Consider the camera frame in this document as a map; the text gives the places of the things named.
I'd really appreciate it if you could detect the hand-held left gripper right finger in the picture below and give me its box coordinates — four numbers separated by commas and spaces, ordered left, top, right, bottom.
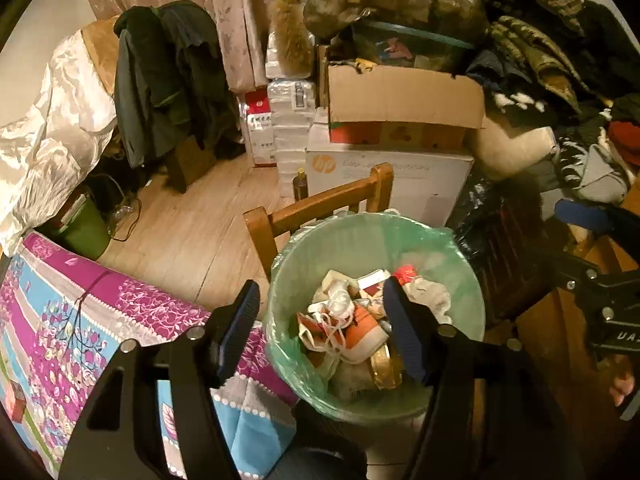
381, 276, 587, 480

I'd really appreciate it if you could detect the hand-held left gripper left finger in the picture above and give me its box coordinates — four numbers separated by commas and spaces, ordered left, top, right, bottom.
57, 280, 262, 480

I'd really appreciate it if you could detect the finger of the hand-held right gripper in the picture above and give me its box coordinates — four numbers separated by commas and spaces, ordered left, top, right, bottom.
547, 255, 640, 318
554, 198, 640, 247

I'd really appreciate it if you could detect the bin with green liner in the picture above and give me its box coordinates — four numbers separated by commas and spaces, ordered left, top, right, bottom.
264, 209, 487, 427

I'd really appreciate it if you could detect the person's right hand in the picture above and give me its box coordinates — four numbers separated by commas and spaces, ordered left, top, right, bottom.
608, 357, 640, 408

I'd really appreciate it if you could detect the gold foil wrapper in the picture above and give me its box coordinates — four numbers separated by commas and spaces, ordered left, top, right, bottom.
369, 344, 404, 391

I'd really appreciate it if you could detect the black plastic bag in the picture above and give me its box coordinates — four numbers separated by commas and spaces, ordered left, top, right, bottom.
449, 174, 532, 322

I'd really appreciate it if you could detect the wooden chair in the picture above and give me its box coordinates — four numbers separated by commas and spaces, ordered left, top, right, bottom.
243, 162, 396, 282

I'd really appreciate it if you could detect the pile of clothes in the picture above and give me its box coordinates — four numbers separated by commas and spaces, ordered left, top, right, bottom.
464, 0, 640, 212

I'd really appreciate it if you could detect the dark bottle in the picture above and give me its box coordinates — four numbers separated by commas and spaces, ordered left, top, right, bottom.
292, 168, 311, 202

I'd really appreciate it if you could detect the white printer box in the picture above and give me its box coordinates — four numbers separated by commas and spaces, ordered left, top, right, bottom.
304, 107, 477, 227

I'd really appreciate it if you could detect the green bucket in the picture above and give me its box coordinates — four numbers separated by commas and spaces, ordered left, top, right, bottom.
49, 187, 114, 262

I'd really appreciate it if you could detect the red and white box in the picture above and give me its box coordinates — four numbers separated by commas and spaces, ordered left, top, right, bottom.
243, 90, 279, 167

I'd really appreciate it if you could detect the stack of white packages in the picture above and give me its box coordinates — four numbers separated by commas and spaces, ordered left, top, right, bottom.
264, 29, 322, 202

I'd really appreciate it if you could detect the open cardboard box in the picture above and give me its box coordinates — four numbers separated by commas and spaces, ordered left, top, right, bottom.
319, 44, 487, 152

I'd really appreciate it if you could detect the dark jacket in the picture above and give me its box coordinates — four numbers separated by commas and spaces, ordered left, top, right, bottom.
113, 2, 242, 169

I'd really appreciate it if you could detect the white satin cloth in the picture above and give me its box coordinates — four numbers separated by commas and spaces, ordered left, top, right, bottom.
0, 27, 122, 257

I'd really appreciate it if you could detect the clear bag of clothes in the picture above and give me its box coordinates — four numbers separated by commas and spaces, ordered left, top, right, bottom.
302, 0, 489, 72

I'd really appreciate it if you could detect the brown fur collar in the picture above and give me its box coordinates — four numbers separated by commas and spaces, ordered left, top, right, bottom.
269, 0, 317, 77

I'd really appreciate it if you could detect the patterned curtain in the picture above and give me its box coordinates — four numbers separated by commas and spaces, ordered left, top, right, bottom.
81, 0, 282, 92

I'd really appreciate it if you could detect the black cable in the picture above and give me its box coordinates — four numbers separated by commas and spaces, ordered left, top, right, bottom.
106, 194, 144, 242

